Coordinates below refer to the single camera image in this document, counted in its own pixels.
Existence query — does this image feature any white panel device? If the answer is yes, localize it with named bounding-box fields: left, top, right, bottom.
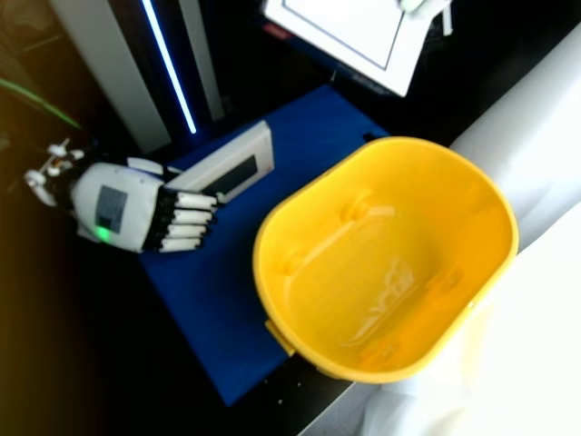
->
left=165, top=119, right=276, bottom=204

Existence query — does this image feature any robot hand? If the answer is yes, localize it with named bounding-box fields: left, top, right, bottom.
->
left=396, top=0, right=455, bottom=36
left=70, top=155, right=227, bottom=254

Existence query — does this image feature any yellow plastic basin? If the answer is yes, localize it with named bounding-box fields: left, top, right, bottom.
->
left=251, top=135, right=521, bottom=385

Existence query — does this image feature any white square board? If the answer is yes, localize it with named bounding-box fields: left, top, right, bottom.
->
left=261, top=0, right=447, bottom=98

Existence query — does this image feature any blue mat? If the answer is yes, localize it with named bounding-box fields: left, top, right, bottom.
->
left=137, top=84, right=391, bottom=408

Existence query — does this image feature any green cable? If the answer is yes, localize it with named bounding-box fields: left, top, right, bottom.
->
left=0, top=75, right=84, bottom=132

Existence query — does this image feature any white column with blue light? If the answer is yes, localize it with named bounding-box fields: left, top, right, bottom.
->
left=48, top=0, right=227, bottom=156

